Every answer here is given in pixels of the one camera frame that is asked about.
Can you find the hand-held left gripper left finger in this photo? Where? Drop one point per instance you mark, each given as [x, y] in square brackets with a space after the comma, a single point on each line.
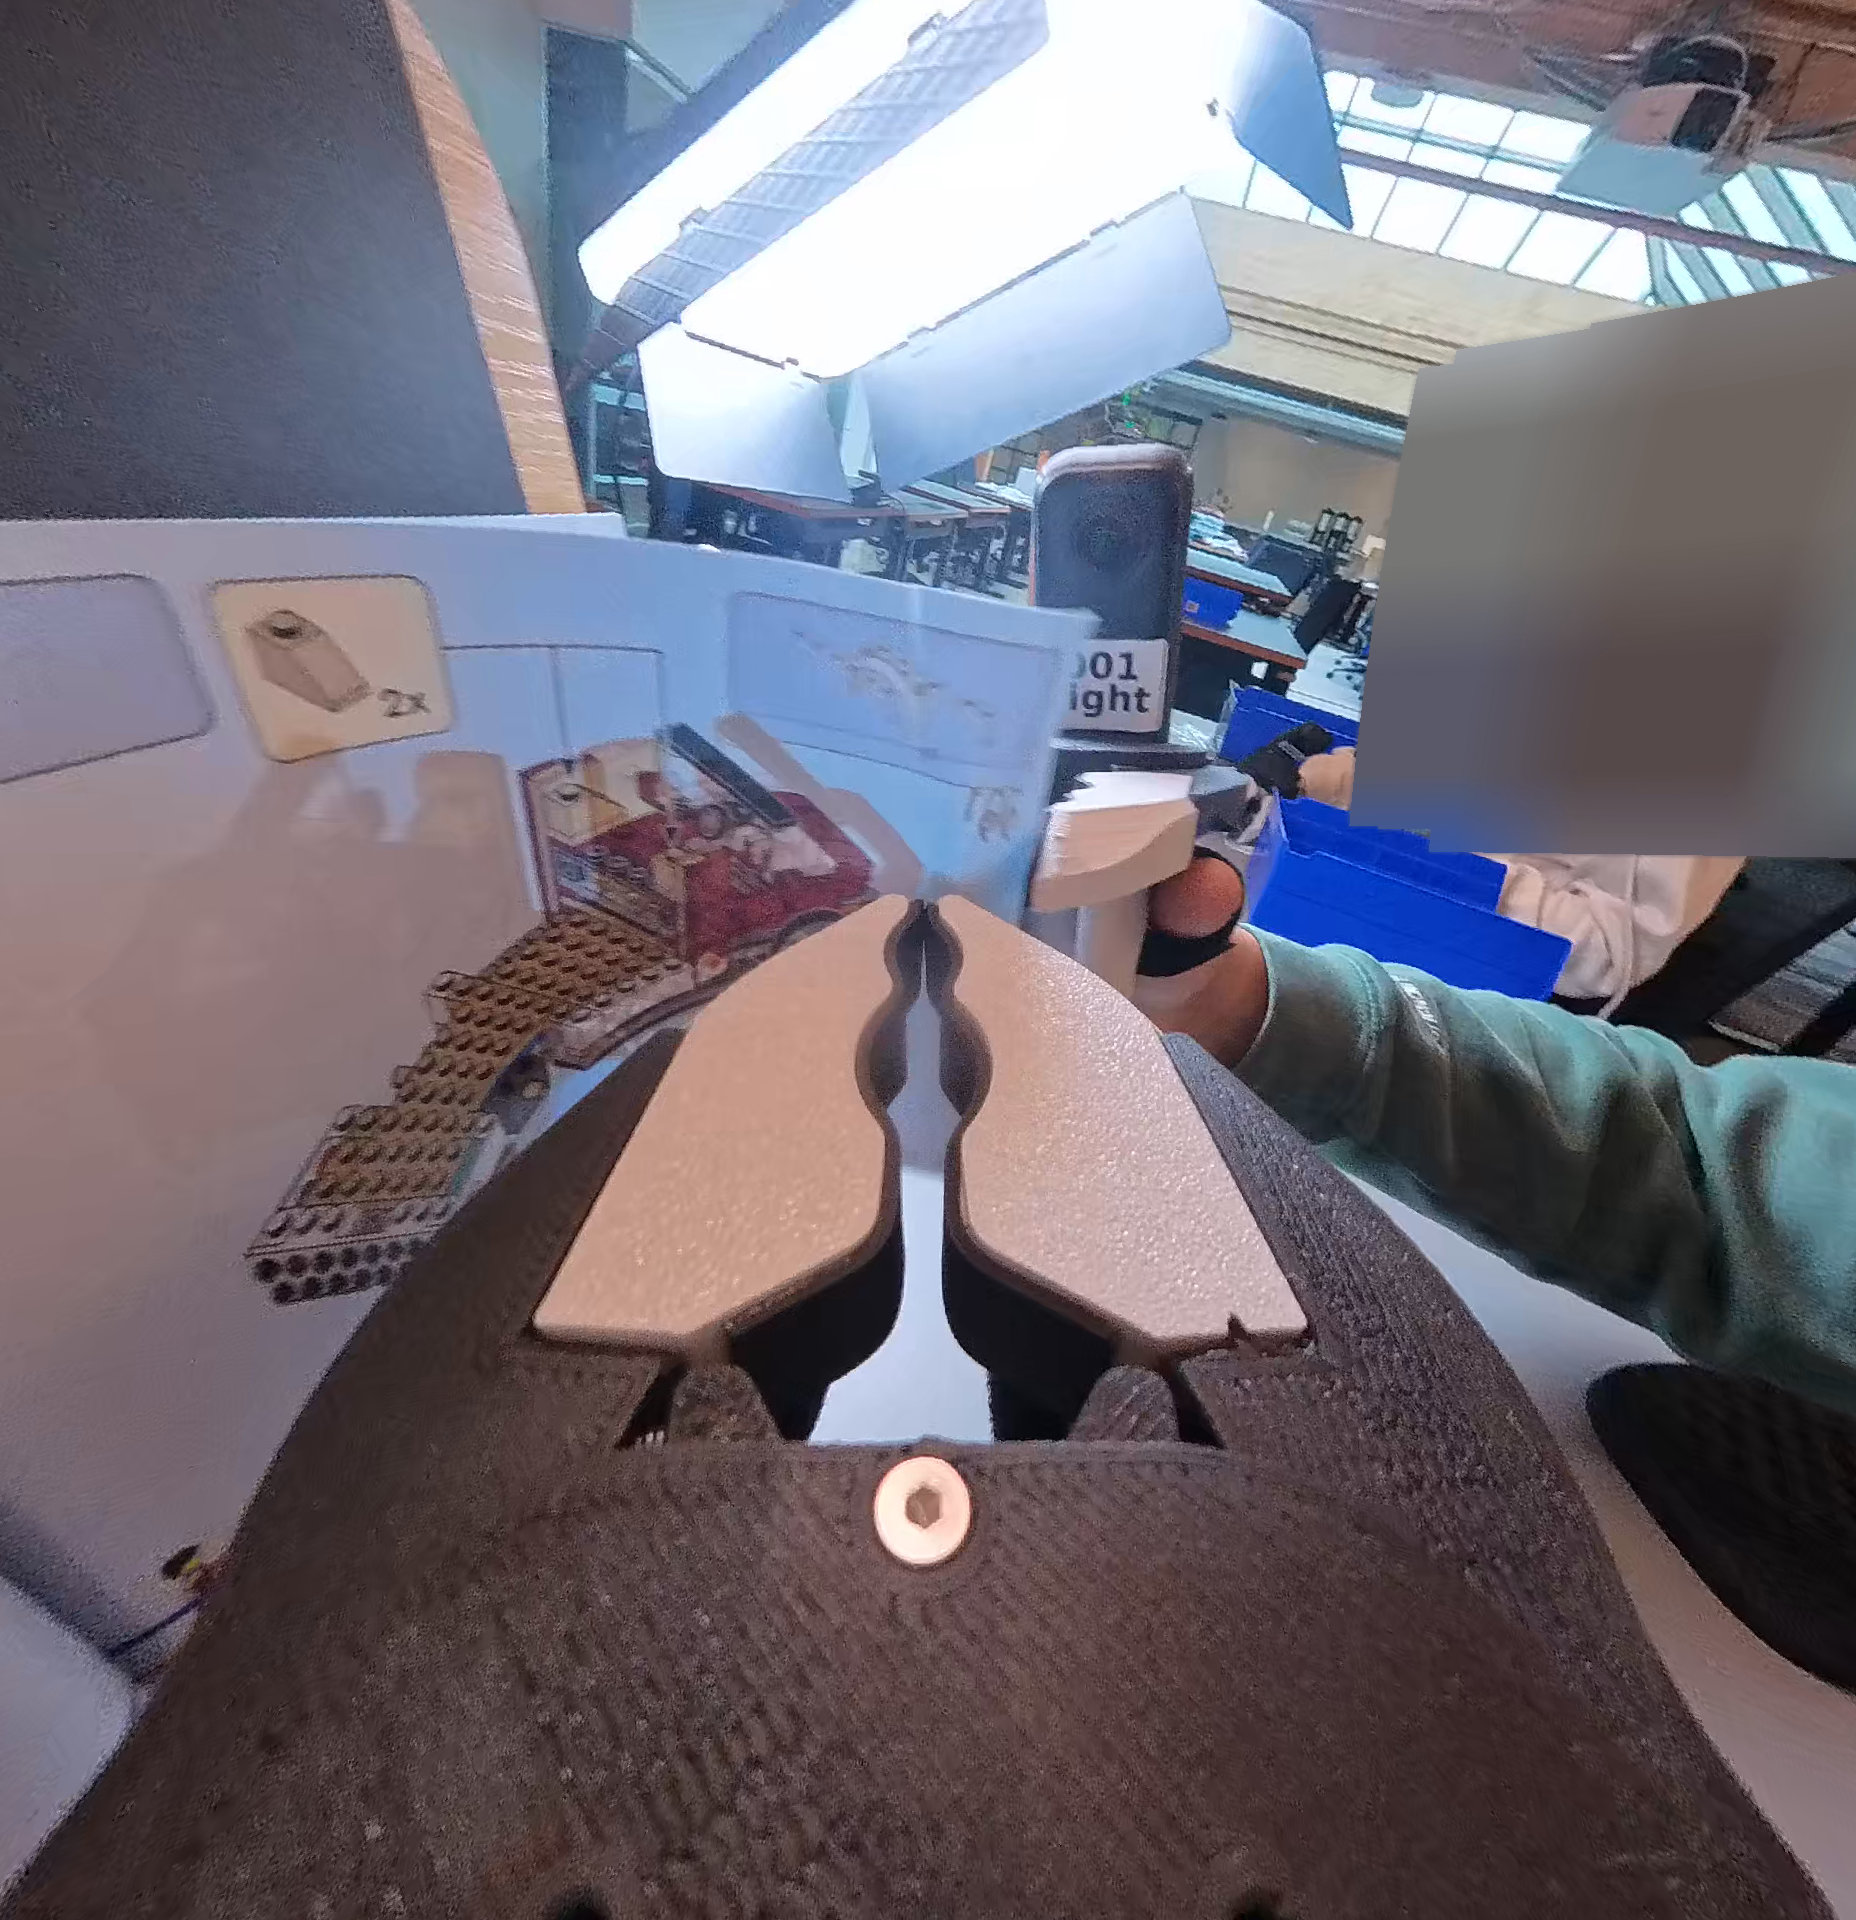
[733, 1170]

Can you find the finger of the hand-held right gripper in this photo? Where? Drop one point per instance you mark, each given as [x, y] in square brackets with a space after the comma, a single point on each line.
[1123, 797]
[1115, 868]

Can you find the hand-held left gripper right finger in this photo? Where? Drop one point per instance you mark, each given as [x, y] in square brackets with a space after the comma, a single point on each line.
[1108, 1170]

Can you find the building instruction booklet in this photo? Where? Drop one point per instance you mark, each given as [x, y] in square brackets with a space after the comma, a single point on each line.
[193, 976]

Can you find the person's right forearm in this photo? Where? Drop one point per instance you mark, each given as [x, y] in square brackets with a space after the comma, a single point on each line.
[1543, 1110]

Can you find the blue storage bin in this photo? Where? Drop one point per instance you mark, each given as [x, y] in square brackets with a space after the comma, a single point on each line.
[1392, 900]

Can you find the overhead light panel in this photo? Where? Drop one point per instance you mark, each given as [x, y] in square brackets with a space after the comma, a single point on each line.
[943, 196]

